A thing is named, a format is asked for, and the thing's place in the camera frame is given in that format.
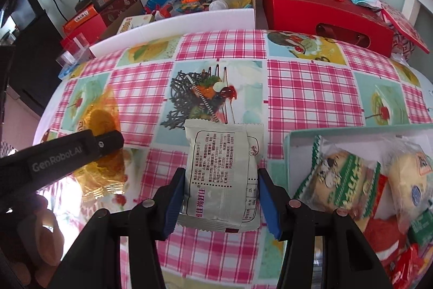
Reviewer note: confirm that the yellow translucent snack packet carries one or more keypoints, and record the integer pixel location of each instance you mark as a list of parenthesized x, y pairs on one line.
[(105, 174)]

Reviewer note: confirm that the red gift box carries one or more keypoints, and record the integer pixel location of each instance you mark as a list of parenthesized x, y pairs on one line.
[(304, 9)]

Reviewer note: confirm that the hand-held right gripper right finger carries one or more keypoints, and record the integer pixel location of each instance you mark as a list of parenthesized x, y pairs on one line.
[(269, 206)]

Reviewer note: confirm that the dark brown gift box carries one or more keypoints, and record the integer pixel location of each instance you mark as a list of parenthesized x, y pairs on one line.
[(116, 6)]

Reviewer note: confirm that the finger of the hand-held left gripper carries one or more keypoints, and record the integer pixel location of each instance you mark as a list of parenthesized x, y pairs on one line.
[(110, 140)]

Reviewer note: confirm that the dark screen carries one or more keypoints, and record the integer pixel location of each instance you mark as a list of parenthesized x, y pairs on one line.
[(23, 4)]

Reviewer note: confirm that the plain red box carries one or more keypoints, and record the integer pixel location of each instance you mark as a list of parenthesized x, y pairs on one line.
[(84, 34)]

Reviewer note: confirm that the green white zigzag-edged packet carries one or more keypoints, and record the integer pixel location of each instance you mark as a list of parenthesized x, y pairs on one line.
[(338, 180)]

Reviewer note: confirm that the clear packet with pale bread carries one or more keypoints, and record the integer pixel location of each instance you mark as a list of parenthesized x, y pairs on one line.
[(407, 187)]

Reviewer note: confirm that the teal shallow cardboard box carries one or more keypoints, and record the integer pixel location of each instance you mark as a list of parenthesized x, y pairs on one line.
[(365, 139)]

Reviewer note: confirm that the red patterned box lid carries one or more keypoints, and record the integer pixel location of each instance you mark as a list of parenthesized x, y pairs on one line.
[(404, 23)]

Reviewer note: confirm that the pale grey-green snack packet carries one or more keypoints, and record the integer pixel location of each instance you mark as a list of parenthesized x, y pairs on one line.
[(221, 174)]

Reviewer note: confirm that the red crinkly foil packet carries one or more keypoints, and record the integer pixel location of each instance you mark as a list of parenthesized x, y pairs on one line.
[(382, 234)]

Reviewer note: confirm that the pink plaid printed tablecloth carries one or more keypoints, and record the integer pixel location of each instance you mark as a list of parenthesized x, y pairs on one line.
[(304, 89)]

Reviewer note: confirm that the small yellow box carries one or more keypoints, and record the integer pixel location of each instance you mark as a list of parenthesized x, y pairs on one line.
[(133, 25)]

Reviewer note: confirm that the red white striped packet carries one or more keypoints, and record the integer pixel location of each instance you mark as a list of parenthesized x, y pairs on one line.
[(406, 270)]

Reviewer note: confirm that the clear acrylic box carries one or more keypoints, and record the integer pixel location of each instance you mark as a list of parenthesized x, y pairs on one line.
[(72, 55)]

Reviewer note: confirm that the person's left hand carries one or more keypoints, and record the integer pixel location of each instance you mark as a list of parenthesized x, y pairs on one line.
[(44, 241)]

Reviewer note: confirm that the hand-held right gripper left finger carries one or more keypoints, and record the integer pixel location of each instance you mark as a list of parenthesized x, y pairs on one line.
[(174, 206)]

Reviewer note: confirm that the small green snack packet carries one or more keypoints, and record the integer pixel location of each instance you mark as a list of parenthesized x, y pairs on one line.
[(421, 224)]

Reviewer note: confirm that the orange cardboard box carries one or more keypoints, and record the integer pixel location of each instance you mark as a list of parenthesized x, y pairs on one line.
[(81, 18)]

